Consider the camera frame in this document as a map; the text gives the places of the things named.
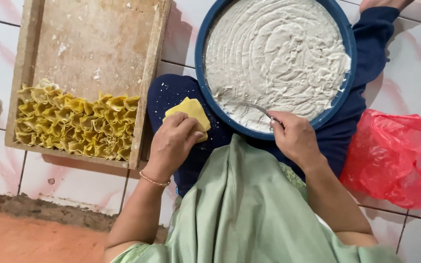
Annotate thin gold bracelet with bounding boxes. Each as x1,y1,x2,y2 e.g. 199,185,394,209
139,170,171,188

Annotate person's right hand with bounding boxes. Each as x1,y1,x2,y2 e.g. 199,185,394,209
268,111,325,171

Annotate stack of yellow dumpling wrappers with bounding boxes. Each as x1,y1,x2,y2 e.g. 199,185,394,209
162,97,211,143

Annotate metal fork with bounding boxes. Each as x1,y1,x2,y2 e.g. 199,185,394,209
240,102,279,133

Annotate group of folded yellow dumplings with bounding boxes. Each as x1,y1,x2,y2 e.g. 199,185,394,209
15,78,140,162

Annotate person's bare foot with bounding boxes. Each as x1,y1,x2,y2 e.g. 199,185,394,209
359,0,414,14

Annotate blue round basin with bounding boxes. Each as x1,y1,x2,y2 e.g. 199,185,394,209
195,0,357,141

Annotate person's navy blue trousers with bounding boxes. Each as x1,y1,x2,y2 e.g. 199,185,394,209
146,7,401,198

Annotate white filling paste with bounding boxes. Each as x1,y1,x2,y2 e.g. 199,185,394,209
204,0,352,133

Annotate person's light green garment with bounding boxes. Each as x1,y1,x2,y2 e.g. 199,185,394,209
110,133,403,263

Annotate wooden tray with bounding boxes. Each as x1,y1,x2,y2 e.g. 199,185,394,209
5,0,172,170

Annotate red plastic bag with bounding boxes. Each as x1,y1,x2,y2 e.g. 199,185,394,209
339,109,421,209

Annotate person's left hand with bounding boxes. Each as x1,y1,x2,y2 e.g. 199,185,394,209
143,111,204,181

